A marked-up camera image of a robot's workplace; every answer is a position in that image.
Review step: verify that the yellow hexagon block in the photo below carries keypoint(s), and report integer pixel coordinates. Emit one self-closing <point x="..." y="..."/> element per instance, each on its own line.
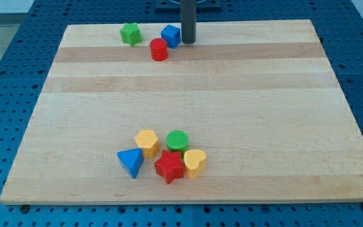
<point x="148" y="141"/>

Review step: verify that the red cylinder block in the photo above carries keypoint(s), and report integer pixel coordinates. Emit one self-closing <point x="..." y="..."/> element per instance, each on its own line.
<point x="158" y="47"/>

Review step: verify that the red star block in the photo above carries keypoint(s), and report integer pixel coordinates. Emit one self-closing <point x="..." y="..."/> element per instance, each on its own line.
<point x="169" y="166"/>

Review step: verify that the green cylinder block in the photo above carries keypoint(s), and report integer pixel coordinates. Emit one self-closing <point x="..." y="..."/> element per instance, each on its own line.
<point x="177" y="141"/>

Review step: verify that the yellow heart block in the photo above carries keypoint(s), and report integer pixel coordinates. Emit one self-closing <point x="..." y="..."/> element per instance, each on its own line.
<point x="195" y="162"/>

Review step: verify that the green star block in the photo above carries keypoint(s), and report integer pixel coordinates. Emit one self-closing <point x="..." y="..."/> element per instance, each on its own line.
<point x="131" y="34"/>

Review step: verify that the blue cube block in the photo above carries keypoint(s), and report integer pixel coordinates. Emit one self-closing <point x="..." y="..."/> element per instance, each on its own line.
<point x="172" y="36"/>

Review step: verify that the blue triangle block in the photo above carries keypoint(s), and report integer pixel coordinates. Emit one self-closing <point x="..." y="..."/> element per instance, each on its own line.
<point x="131" y="160"/>

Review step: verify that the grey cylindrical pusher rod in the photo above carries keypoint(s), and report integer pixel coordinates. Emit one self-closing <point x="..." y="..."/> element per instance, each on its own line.
<point x="188" y="12"/>

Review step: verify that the wooden board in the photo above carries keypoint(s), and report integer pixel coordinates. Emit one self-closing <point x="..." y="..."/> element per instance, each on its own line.
<point x="259" y="97"/>

